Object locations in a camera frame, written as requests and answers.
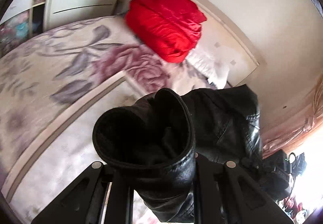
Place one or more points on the beige bed headboard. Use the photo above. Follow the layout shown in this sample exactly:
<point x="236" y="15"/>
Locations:
<point x="224" y="54"/>

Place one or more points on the red garment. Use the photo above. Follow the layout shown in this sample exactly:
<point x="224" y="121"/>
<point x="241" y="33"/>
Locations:
<point x="171" y="28"/>

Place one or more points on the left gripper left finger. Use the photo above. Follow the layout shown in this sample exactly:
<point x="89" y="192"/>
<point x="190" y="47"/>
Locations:
<point x="98" y="195"/>

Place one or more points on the white wardrobe with shelves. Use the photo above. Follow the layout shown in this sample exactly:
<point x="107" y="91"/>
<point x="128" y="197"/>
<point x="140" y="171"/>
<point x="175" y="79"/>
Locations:
<point x="15" y="25"/>

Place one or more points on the black leather jacket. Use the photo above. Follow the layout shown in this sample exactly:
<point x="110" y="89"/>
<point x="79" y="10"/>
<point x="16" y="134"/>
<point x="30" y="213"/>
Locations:
<point x="153" y="142"/>

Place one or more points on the pink curtain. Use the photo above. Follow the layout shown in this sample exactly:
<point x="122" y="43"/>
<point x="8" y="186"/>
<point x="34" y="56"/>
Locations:
<point x="287" y="129"/>

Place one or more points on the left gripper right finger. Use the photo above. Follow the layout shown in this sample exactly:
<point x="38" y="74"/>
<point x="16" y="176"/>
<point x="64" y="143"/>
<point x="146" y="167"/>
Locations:
<point x="225" y="193"/>

